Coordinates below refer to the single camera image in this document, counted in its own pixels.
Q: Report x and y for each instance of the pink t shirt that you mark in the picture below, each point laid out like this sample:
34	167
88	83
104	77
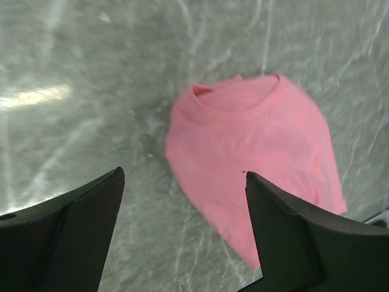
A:
266	125

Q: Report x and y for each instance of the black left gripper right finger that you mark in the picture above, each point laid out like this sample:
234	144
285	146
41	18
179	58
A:
302	247

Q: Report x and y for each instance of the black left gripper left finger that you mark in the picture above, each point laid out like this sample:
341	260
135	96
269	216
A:
62	244

